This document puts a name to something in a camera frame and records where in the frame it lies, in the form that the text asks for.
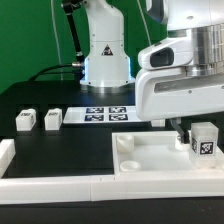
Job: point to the white AprilTag base plate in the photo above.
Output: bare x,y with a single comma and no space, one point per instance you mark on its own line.
102,114

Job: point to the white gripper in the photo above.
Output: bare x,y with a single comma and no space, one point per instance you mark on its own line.
169,93

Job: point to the white square tabletop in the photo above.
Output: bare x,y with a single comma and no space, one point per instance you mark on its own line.
156,151

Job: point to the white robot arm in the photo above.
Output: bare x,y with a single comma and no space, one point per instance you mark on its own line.
200,23

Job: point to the white U-shaped obstacle fence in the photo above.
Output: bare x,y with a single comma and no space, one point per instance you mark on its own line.
127,185

